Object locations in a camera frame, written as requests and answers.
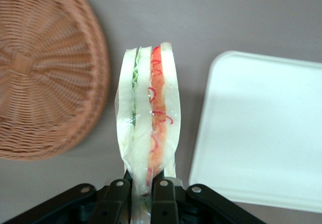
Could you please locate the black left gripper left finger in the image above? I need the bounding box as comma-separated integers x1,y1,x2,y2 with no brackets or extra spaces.
0,171,133,224

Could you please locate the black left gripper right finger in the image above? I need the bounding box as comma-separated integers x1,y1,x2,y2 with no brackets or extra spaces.
150,170,268,224

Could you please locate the triangle sandwich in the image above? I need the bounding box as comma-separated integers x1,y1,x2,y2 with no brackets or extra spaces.
115,42,182,224

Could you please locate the cream plastic tray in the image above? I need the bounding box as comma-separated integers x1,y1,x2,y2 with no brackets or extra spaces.
188,50,322,213

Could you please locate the round brown wicker basket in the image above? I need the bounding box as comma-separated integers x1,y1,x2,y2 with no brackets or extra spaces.
0,0,112,161

